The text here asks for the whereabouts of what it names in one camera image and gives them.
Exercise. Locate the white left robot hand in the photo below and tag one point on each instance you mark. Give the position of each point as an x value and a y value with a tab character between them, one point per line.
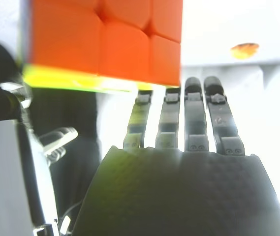
179	191

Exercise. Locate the multicoloured puzzle cube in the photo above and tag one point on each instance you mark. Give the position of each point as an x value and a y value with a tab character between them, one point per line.
80	37

